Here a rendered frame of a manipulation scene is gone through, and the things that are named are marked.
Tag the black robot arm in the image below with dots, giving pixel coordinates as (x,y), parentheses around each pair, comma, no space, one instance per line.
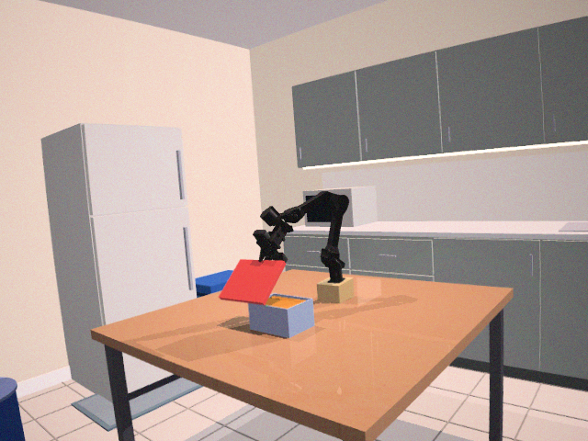
(330,255)

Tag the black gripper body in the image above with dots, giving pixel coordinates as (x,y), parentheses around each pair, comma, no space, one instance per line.
(275,238)

